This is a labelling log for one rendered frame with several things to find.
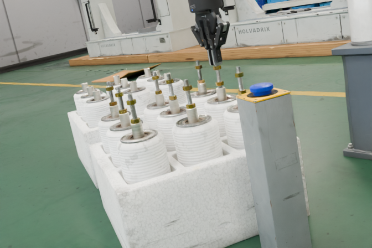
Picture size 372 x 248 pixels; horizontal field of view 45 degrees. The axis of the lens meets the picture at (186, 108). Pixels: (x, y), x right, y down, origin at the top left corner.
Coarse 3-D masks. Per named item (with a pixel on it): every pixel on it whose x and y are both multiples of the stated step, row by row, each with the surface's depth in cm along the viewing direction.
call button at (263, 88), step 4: (256, 84) 78; (260, 84) 78; (264, 84) 77; (268, 84) 76; (272, 84) 77; (252, 88) 76; (256, 88) 76; (260, 88) 75; (264, 88) 75; (268, 88) 76; (272, 88) 76; (256, 92) 76; (260, 92) 76; (264, 92) 76; (268, 92) 76
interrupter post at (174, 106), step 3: (177, 99) 103; (171, 102) 102; (174, 102) 102; (177, 102) 103; (171, 105) 102; (174, 105) 102; (177, 105) 103; (171, 108) 103; (174, 108) 102; (177, 108) 103; (171, 111) 103; (174, 111) 103; (177, 111) 103
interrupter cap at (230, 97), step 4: (216, 96) 110; (228, 96) 109; (232, 96) 107; (208, 100) 108; (212, 100) 108; (216, 100) 108; (228, 100) 104; (232, 100) 104; (212, 104) 105; (216, 104) 104
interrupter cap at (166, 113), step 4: (180, 108) 106; (184, 108) 105; (164, 112) 104; (168, 112) 105; (180, 112) 101; (184, 112) 101; (160, 116) 103; (164, 116) 101; (168, 116) 100; (172, 116) 100
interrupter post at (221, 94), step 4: (216, 88) 107; (220, 88) 106; (224, 88) 106; (216, 92) 107; (220, 92) 106; (224, 92) 106; (220, 96) 106; (224, 96) 106; (220, 100) 106; (224, 100) 106
